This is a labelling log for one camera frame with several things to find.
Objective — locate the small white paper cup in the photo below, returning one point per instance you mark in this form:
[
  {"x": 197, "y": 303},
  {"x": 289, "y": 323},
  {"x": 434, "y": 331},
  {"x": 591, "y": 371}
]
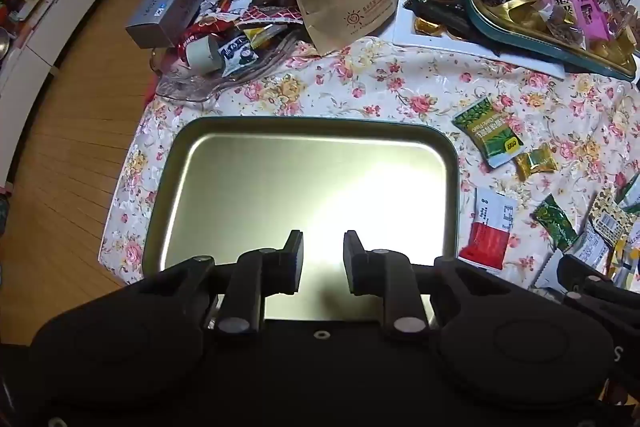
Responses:
[{"x": 202, "y": 54}]

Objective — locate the white board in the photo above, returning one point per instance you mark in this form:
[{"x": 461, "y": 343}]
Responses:
[{"x": 430, "y": 44}]

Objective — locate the red and white packet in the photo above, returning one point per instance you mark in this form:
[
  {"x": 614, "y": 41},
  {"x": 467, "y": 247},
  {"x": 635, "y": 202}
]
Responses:
[{"x": 487, "y": 232}]

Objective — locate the pink snack packet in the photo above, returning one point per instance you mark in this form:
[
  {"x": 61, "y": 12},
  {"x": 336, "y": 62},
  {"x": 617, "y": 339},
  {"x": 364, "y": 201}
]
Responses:
[{"x": 575, "y": 12}]

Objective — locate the red snack packet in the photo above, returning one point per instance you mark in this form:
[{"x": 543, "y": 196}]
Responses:
[{"x": 207, "y": 29}]

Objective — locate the green yellow snack packet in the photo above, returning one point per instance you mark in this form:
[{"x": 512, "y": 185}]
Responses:
[{"x": 487, "y": 132}]

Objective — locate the teal rimmed metal tray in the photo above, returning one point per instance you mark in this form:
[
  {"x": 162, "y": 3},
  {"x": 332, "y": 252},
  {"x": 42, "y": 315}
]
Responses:
[{"x": 300, "y": 187}]

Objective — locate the silver box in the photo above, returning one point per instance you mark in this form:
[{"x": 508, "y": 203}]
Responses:
[{"x": 160, "y": 7}]

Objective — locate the plain white packet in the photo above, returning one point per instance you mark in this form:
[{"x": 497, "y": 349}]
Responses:
[{"x": 549, "y": 269}]

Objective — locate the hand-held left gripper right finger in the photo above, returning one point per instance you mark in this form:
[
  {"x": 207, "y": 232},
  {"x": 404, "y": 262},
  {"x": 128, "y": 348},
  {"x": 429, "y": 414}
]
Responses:
[{"x": 352, "y": 264}]

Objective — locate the large clear plastic jar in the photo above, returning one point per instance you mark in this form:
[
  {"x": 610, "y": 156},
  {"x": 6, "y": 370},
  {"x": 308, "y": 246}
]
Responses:
[{"x": 620, "y": 17}]

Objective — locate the white and black packet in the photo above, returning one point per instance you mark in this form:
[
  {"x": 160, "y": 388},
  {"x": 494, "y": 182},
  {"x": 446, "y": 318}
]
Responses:
[{"x": 592, "y": 247}]

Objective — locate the blue and white packet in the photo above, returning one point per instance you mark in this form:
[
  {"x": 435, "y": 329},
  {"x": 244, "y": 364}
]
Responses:
[{"x": 240, "y": 54}]

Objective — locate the gold patterned packet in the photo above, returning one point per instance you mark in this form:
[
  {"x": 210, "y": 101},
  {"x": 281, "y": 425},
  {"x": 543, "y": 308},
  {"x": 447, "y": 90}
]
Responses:
[{"x": 612, "y": 212}]

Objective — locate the clear glass dish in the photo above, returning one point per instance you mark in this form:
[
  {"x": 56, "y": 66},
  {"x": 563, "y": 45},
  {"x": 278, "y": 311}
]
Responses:
[{"x": 200, "y": 84}]

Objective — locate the white cabinet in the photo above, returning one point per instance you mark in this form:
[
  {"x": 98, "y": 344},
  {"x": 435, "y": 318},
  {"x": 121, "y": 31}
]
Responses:
[{"x": 60, "y": 32}]

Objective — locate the red patterned packet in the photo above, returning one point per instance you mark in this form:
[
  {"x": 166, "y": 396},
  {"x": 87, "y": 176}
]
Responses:
[{"x": 272, "y": 13}]

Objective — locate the gold candy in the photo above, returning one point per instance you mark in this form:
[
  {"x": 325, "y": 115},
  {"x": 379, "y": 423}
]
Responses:
[{"x": 536, "y": 162}]

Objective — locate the floral tablecloth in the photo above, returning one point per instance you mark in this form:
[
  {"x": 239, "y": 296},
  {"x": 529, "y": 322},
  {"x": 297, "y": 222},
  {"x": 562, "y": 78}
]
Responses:
[{"x": 380, "y": 82}]

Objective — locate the gold foil chocolates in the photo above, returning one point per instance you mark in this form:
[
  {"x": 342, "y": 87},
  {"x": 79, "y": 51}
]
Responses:
[{"x": 430, "y": 27}]

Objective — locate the green and white packet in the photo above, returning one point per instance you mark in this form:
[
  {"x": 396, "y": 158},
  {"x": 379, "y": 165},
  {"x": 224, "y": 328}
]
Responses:
[{"x": 631, "y": 192}]

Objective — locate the green candy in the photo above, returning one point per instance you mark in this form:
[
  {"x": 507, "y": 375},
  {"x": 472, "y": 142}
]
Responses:
[{"x": 554, "y": 222}]

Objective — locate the teal and gold candy tray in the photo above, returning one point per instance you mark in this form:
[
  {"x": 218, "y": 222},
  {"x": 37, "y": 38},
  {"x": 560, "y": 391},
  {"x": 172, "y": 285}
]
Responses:
[{"x": 520, "y": 32}]

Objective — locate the dark snack packet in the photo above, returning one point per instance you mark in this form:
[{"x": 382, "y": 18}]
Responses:
[{"x": 445, "y": 14}]

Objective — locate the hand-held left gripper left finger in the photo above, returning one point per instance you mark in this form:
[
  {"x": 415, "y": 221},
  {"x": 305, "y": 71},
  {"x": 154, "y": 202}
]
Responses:
[{"x": 295, "y": 264}]

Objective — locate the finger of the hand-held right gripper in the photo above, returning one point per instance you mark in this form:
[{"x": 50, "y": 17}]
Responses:
[{"x": 595, "y": 287}]

